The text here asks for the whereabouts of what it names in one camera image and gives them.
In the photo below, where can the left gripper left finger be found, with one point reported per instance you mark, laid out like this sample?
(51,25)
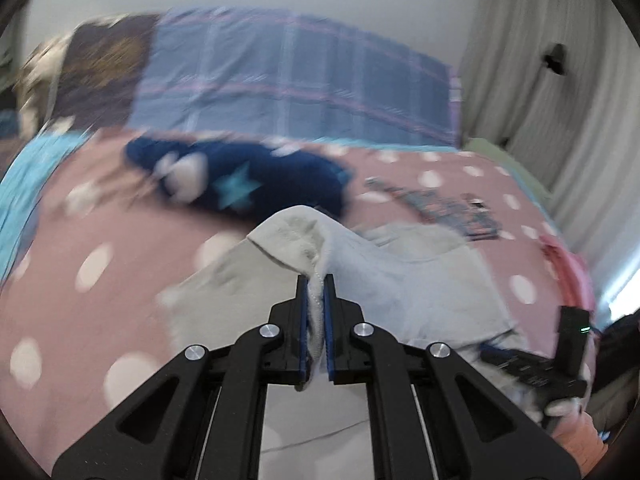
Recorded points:
(201,415)

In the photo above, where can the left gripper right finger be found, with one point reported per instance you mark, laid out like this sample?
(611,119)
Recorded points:
(431,414)

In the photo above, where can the light grey t-shirt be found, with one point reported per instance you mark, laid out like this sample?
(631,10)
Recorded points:
(420,283)

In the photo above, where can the right forearm pink sleeve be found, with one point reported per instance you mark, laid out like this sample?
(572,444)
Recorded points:
(578,436)

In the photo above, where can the beige crumpled clothes pile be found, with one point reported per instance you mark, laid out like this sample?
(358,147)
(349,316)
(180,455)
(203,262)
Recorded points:
(36,82)

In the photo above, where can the person's right hand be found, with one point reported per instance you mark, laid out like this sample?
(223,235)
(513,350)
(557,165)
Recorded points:
(562,415)

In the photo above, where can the pink polka dot bedspread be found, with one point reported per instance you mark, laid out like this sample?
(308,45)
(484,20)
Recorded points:
(81,323)

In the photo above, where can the floral patterned folded cloth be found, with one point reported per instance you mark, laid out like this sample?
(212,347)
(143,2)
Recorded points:
(468,215)

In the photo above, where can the grey pleated curtain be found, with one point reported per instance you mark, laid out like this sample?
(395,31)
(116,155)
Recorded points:
(580,138)

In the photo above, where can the navy star fleece garment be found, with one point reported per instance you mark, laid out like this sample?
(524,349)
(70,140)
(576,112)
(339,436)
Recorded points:
(248,179)

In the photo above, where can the turquoise patterned blanket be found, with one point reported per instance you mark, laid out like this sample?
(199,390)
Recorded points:
(21,189)

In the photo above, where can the black floor lamp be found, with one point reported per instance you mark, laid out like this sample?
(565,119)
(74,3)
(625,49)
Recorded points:
(553,61)

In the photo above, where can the blue plaid pillow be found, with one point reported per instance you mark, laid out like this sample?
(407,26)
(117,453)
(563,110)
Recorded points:
(280,73)

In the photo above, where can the dark tree print pillow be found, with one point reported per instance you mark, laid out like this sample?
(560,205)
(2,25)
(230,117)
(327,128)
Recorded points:
(102,67)

